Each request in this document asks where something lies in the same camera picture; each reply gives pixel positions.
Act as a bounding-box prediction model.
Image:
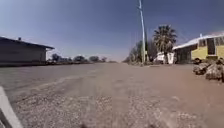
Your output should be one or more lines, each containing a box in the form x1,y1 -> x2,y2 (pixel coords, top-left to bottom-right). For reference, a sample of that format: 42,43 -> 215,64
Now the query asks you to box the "cluster of trees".
122,39 -> 158,65

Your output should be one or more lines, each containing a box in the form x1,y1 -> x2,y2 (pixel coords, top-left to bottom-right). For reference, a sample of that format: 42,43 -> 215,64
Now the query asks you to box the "brown dirt ground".
0,62 -> 224,128

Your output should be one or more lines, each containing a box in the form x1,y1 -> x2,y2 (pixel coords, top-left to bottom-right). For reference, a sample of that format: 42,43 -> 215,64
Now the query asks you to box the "row of distant trees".
49,53 -> 109,64

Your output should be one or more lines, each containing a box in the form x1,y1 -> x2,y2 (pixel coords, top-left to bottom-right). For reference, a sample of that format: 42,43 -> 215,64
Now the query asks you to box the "tall pale pole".
137,0 -> 148,65

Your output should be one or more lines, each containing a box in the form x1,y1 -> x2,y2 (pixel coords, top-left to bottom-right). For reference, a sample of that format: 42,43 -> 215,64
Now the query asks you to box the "palm tree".
152,24 -> 178,64

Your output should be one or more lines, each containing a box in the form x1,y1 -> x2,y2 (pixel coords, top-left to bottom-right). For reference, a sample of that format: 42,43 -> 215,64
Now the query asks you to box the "yellow building with white roof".
172,32 -> 224,64

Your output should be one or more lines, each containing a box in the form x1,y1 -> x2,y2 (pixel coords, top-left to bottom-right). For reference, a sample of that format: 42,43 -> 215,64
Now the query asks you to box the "dark low building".
0,35 -> 56,67

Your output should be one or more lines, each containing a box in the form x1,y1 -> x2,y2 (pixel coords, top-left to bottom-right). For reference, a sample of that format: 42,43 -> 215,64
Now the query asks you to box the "pile of rocks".
192,57 -> 224,83

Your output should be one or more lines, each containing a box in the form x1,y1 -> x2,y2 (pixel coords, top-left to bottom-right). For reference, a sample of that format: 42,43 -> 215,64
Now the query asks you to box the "white wall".
154,51 -> 175,65

